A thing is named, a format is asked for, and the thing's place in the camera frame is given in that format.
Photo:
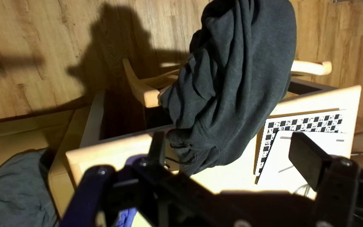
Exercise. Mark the grey cloth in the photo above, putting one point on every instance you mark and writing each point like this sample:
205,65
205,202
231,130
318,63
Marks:
13,193

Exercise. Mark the checkerboard calibration paper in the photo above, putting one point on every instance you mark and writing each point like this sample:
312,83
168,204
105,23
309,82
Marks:
299,123

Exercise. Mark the dark grey hooded garment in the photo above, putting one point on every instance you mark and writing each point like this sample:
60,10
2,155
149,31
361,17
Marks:
232,83

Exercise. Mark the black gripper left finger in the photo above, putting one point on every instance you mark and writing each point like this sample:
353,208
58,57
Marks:
90,189

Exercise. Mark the light wooden table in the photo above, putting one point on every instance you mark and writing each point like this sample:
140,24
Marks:
106,152

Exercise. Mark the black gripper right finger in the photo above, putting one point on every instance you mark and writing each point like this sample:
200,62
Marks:
337,184

